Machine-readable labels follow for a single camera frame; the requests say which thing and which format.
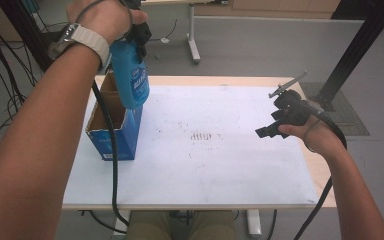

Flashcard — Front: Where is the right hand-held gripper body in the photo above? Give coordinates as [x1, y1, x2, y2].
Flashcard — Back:
[268, 69, 325, 128]

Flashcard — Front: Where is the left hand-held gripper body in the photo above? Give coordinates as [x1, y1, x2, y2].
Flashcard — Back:
[119, 0, 153, 51]

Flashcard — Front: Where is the blue detergent bottle white cap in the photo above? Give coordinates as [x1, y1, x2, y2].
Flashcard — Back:
[109, 39, 151, 111]

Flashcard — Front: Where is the blue cardboard box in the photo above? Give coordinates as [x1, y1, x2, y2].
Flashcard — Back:
[85, 71, 144, 162]

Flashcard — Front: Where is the person's right hand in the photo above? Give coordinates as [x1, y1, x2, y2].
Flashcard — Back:
[277, 113, 347, 160]

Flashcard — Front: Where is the person's left hand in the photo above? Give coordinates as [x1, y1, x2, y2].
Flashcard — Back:
[65, 0, 149, 46]

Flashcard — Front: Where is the white background desk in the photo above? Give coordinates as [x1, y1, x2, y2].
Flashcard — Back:
[139, 0, 229, 65]

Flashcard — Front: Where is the beige band wristwatch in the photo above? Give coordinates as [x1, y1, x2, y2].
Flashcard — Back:
[47, 22, 112, 73]

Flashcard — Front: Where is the white table mat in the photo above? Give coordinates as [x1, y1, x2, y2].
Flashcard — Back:
[62, 84, 320, 206]

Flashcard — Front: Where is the white table leg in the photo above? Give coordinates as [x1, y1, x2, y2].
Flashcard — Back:
[113, 209, 131, 238]
[245, 209, 263, 239]

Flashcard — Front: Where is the wooden cabinet base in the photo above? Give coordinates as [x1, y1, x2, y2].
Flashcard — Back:
[194, 0, 342, 20]

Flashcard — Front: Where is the person's right leg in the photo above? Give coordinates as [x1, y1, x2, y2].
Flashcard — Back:
[193, 210, 237, 240]

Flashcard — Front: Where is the person's leg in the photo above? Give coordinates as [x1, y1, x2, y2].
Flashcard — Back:
[193, 210, 237, 240]
[126, 210, 172, 240]

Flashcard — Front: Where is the person's left leg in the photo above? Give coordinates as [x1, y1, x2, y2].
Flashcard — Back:
[126, 210, 172, 240]

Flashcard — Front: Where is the thin black floor cable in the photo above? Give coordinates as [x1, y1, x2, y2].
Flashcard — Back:
[148, 18, 180, 43]

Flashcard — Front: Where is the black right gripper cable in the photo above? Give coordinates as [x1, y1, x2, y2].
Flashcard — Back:
[293, 109, 348, 240]

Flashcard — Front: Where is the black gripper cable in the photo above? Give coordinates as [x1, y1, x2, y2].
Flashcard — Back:
[293, 109, 348, 240]
[91, 81, 130, 228]

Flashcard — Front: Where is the black metal stand post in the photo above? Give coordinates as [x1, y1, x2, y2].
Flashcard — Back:
[309, 0, 384, 112]

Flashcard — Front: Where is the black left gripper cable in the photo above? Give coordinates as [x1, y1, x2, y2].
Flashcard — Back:
[91, 81, 130, 228]

